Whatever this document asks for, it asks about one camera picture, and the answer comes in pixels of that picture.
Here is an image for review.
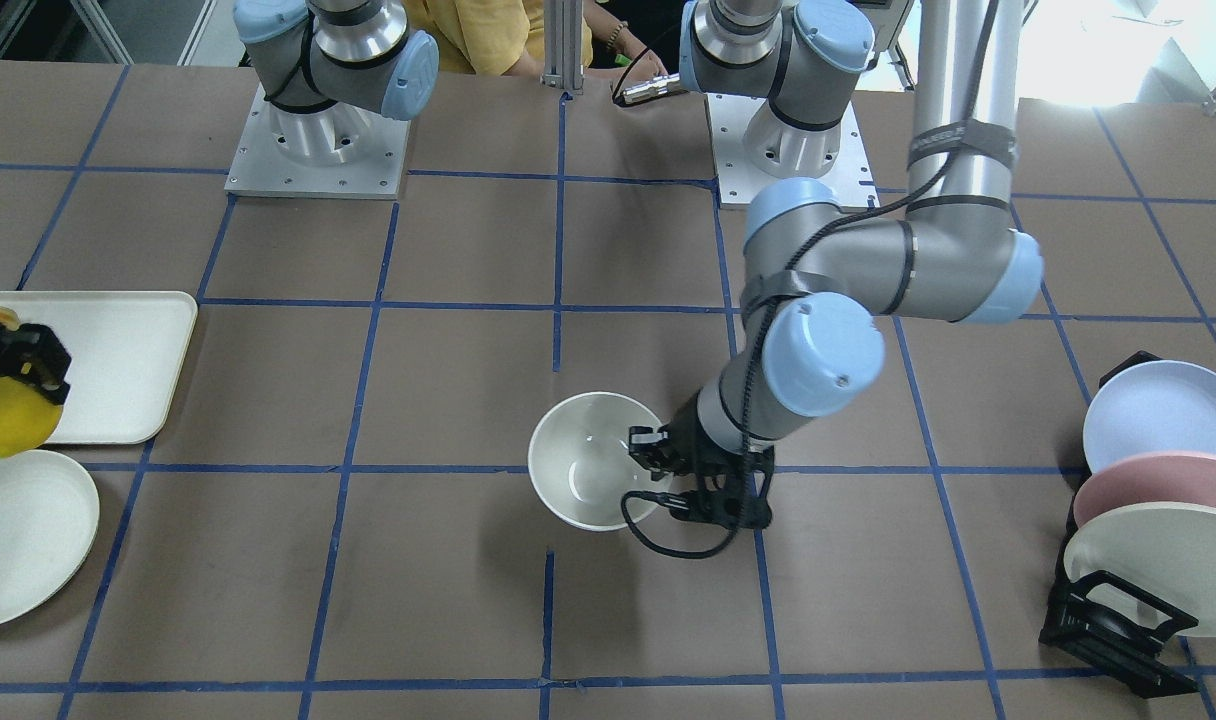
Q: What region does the pink plate in rack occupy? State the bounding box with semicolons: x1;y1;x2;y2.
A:
1071;451;1216;527

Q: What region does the light blue plate in rack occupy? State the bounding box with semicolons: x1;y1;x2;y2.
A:
1082;360;1216;471

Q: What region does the aluminium frame post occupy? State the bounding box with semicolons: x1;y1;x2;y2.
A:
540;0;585;97

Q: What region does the yellow lemon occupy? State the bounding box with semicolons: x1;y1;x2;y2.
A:
0;377;63;457

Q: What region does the person in yellow shirt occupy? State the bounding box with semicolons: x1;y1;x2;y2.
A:
402;1;669;83

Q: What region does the cream plate in rack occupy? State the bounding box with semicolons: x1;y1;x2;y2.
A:
1062;502;1216;639

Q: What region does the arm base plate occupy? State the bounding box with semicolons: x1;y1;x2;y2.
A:
706;94;878;213
224;86;411;199

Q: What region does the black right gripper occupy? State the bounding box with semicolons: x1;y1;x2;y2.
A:
0;322;71;406

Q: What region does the white ceramic bowl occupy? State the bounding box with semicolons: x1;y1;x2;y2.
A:
527;390;675;531

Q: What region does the black plate rack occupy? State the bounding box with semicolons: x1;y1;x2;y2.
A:
1038;350;1216;701

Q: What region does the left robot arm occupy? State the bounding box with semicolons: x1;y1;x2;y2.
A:
608;1;1045;531

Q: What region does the cream rectangular tray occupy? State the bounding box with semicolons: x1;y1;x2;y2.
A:
0;291;198;446

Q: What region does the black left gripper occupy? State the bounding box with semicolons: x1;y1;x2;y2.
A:
627;396;775;530

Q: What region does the cream round plate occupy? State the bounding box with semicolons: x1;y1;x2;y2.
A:
0;450;100;625

